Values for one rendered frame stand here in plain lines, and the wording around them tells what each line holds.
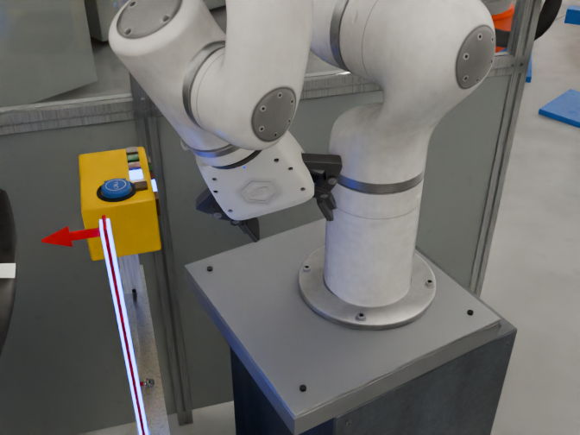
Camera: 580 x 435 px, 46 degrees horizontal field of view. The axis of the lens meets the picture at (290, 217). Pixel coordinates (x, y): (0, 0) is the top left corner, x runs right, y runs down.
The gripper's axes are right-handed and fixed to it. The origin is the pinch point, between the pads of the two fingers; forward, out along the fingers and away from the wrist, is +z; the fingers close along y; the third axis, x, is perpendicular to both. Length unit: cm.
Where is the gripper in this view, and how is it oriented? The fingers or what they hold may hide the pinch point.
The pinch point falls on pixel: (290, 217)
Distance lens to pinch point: 79.6
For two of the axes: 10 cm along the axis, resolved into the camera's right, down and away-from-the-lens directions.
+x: -0.8, -8.1, 5.8
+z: 3.6, 5.2, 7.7
